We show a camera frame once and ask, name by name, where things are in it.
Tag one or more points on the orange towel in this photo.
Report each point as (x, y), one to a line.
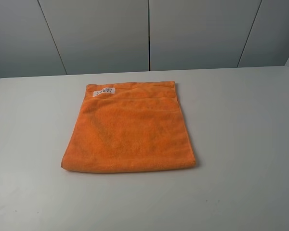
(139, 128)

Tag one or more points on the white towel label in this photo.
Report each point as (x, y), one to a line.
(104, 91)

